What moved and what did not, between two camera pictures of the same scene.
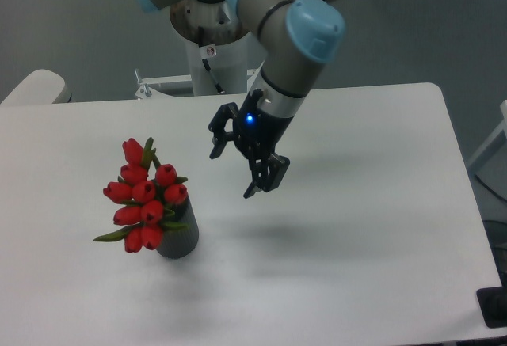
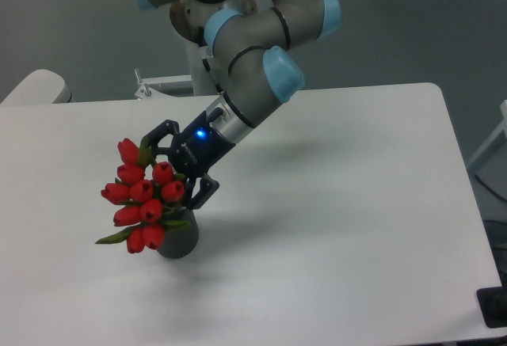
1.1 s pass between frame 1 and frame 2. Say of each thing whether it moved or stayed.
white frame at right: stayed
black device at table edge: stayed
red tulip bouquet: stayed
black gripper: moved
